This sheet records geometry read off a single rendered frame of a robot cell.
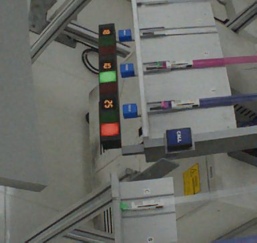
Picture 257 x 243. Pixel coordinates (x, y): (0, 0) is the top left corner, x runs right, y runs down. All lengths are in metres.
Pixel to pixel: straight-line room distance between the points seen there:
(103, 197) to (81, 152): 0.82
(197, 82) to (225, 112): 0.10
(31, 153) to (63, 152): 0.89
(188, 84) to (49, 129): 0.88
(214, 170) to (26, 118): 0.53
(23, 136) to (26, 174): 0.09
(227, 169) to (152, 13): 0.45
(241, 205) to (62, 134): 0.83
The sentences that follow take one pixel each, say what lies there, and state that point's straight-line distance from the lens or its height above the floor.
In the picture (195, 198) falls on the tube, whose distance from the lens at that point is 1.13.
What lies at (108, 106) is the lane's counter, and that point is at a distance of 1.35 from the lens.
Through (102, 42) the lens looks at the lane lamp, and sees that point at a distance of 1.47.
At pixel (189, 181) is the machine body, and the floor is 0.52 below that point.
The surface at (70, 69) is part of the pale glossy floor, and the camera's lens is 2.36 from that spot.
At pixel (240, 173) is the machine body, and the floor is 0.62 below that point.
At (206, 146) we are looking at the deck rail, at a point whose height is 0.79.
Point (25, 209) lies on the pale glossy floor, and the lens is 1.92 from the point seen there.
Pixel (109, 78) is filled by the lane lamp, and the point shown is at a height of 0.66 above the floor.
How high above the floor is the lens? 1.53
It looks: 39 degrees down
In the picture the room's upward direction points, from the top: 50 degrees clockwise
